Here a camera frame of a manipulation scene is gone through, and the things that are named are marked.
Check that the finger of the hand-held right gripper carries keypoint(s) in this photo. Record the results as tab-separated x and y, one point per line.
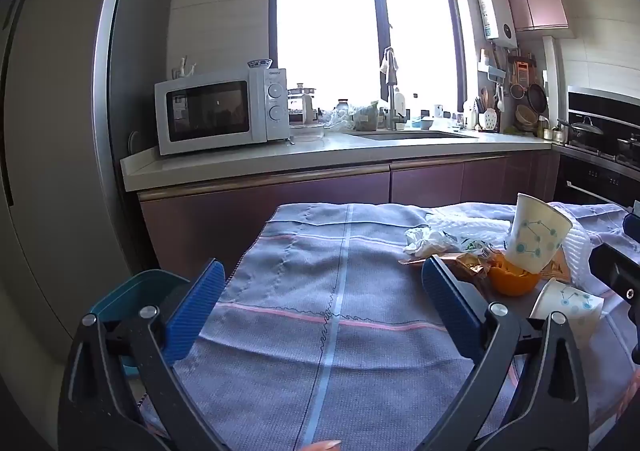
612	271
632	220

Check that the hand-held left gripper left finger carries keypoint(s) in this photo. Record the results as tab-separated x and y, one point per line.
195	311

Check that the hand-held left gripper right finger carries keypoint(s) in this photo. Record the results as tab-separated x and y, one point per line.
450	301

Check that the brown snack wrapper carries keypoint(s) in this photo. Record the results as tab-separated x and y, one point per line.
465	263

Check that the dotted white paper cup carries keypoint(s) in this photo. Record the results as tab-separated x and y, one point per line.
570	306
537	236

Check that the tan cardboard piece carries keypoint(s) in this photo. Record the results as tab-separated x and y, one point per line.
556	268

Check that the orange peel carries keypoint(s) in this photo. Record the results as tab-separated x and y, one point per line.
512	283

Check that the blue plastic bin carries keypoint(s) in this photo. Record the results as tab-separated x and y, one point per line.
120	298

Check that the clear green-print plastic bag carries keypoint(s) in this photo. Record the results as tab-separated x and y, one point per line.
480	231

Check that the person's left hand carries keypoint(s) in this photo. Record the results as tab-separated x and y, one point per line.
325	446

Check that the black built-in oven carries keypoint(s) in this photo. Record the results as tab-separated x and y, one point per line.
595	181

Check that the black wok with lid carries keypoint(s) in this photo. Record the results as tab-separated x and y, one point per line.
585	128

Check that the striped grey tablecloth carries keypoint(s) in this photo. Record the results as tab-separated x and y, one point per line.
300	291

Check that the hanging black frying pan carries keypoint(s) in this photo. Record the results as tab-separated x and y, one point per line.
537	96

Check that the kitchen counter with cabinets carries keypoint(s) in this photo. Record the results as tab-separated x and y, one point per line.
300	191

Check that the steel sink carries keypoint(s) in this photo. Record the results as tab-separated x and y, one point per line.
415	134

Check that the white dotted utensil holder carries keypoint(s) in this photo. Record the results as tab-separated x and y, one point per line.
489	119

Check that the white plate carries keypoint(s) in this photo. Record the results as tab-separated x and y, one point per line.
132	141

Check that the orange grater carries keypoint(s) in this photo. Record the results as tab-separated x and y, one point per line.
523	73

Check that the white microwave oven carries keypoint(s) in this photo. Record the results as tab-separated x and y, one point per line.
215	113

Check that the clear bag of greens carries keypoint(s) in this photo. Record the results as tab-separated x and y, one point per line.
367	116

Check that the clear glass dish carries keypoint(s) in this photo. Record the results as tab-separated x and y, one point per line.
307	132

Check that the steel kitchen faucet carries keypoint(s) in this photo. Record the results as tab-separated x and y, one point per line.
391	96

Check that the grey refrigerator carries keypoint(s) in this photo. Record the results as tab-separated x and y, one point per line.
55	131

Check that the glass kettle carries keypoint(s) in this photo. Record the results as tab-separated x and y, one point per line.
302	103

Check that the white water heater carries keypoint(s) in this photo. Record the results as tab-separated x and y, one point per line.
495	16

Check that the blue patterned bowl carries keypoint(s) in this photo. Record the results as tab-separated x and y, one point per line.
259	63

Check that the kitchen window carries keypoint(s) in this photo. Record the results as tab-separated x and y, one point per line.
325	31

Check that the black glass wall panel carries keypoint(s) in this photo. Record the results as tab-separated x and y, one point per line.
600	103

